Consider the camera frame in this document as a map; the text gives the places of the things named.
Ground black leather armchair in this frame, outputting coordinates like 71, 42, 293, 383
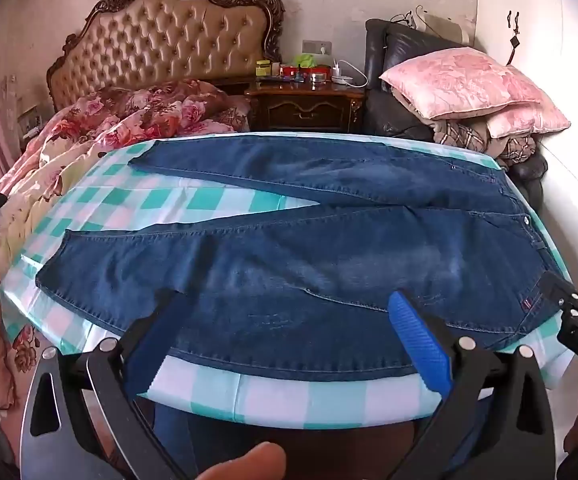
364, 19, 550, 198

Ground person's left hand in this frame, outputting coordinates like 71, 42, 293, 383
191, 442, 288, 480

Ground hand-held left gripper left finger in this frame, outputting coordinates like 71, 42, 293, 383
19, 288, 190, 480

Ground person's leg in jeans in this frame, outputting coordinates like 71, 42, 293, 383
154, 400, 251, 463
461, 399, 492, 443

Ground teal checkered tablecloth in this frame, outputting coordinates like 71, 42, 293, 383
0, 131, 578, 432

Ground large pink pillow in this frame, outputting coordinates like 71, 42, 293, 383
379, 47, 548, 121

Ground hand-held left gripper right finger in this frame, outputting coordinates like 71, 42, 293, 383
388, 290, 558, 480

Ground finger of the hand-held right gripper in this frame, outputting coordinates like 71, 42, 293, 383
539, 271, 578, 315

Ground black hanging strap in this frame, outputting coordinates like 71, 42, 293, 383
505, 10, 522, 67

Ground plaid blanket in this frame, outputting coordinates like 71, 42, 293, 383
431, 119, 538, 172

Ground white cable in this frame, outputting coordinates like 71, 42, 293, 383
338, 59, 369, 89

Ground dark wooden nightstand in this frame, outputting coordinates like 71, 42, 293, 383
245, 79, 370, 134

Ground floral quilt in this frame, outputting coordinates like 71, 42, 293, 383
0, 79, 251, 411

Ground tufted leather bed headboard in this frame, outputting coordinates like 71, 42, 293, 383
46, 0, 286, 112

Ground blue denim pants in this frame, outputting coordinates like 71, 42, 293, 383
35, 136, 568, 383

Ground small pink pillow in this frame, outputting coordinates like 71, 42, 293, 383
486, 102, 572, 140

